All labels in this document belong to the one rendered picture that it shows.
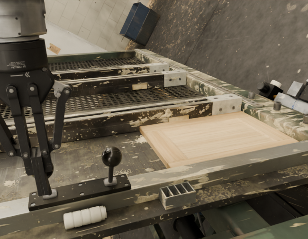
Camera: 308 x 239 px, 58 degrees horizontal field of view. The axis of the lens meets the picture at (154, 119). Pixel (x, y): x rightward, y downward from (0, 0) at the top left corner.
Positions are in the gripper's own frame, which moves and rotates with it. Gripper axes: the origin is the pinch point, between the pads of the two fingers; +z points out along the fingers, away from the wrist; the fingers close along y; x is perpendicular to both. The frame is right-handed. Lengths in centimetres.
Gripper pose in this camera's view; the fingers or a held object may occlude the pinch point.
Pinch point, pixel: (40, 172)
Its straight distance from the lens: 48.2
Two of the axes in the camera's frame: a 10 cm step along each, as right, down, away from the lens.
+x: -3.3, -3.5, 8.8
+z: 0.2, 9.3, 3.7
